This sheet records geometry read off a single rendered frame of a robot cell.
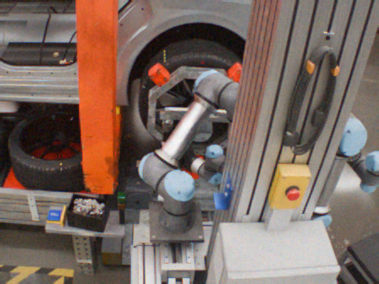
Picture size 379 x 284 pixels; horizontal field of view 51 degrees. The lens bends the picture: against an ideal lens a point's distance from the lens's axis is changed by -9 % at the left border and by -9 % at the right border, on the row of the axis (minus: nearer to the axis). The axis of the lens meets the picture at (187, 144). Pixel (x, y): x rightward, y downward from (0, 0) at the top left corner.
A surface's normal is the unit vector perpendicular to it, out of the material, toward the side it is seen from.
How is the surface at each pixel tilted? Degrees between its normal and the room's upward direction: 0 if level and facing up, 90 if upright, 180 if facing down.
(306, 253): 0
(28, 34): 55
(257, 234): 0
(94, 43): 90
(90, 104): 90
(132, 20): 90
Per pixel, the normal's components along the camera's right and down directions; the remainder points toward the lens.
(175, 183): 0.18, -0.71
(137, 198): 0.04, 0.62
